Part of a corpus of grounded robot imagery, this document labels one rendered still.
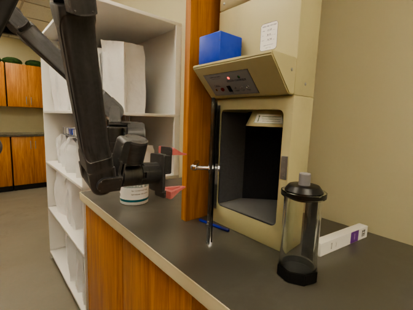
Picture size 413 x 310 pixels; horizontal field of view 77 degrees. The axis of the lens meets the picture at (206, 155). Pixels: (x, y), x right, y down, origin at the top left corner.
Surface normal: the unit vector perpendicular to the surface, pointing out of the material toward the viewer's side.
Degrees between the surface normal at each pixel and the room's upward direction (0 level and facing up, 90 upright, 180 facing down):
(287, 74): 90
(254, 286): 0
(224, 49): 90
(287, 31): 90
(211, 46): 90
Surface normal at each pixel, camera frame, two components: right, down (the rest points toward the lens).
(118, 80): 0.04, 0.24
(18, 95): 0.65, 0.12
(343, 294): 0.04, -0.99
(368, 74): -0.75, 0.06
